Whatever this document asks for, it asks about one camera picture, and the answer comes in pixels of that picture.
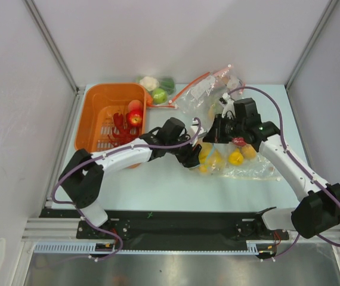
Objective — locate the fake yellow pepper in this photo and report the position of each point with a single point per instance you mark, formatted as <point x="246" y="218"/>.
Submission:
<point x="236" y="158"/>

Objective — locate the blue zip clear bag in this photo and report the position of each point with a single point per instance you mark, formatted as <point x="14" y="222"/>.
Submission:
<point x="211" y="159"/>

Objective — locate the orange plastic basket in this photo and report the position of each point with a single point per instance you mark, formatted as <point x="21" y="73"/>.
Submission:
<point x="101" y="102"/>

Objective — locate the fake peach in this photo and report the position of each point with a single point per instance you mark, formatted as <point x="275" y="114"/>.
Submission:
<point x="135" y="105"/>

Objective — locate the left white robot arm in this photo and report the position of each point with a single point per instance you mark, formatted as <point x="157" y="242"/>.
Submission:
<point x="81" y="179"/>

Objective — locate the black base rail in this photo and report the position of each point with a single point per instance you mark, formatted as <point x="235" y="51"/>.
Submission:
<point x="180" y="231"/>

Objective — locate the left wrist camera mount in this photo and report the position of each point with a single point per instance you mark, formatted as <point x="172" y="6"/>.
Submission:
<point x="195" y="128"/>

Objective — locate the fake red apple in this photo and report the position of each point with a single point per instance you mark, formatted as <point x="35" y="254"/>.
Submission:
<point x="135" y="118"/>

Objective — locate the fake green apple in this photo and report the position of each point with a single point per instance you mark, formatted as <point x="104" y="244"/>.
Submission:
<point x="159" y="96"/>

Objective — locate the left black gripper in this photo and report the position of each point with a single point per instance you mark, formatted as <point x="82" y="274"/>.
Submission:
<point x="190" y="158"/>

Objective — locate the fake red pomegranate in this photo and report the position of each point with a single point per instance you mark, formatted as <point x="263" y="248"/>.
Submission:
<point x="239" y="141"/>

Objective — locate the bag with cauliflower and apple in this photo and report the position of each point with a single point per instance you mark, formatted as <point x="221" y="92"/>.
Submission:
<point x="168" y="84"/>

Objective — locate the red zip bag of food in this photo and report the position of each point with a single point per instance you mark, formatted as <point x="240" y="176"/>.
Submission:
<point x="200" y="98"/>

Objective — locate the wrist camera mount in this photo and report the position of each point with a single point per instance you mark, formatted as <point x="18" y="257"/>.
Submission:
<point x="195" y="128"/>
<point x="228" y="106"/>

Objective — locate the fake brown potato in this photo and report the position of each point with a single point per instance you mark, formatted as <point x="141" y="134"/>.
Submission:
<point x="248" y="152"/>

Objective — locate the fake white cauliflower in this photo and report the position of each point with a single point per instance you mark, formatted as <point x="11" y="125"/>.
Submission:
<point x="149" y="83"/>

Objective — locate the clear bag with pear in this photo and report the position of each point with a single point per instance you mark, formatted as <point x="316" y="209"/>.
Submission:
<point x="259" y="168"/>

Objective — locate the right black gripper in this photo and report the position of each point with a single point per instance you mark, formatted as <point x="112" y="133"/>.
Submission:
<point x="215" y="133"/>

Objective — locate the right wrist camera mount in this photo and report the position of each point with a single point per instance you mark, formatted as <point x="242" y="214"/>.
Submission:
<point x="228" y="106"/>

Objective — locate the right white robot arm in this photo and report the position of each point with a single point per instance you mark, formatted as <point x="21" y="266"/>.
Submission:
<point x="319" y="201"/>

